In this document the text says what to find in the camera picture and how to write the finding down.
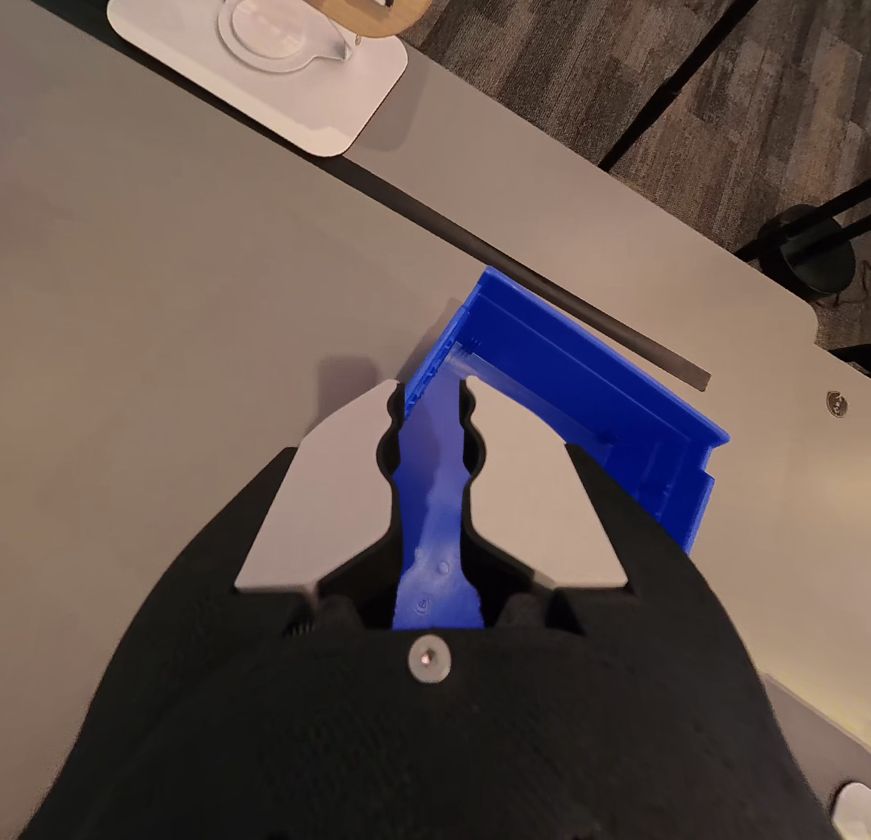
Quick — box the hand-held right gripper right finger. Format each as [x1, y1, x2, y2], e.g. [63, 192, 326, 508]
[460, 376, 629, 629]

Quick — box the blue plastic parts bin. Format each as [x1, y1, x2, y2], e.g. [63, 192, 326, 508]
[391, 266, 730, 631]

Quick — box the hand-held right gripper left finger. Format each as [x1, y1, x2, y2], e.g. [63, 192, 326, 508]
[235, 379, 405, 629]

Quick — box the instruction sheet on stand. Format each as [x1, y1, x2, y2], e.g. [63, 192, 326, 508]
[107, 0, 446, 158]

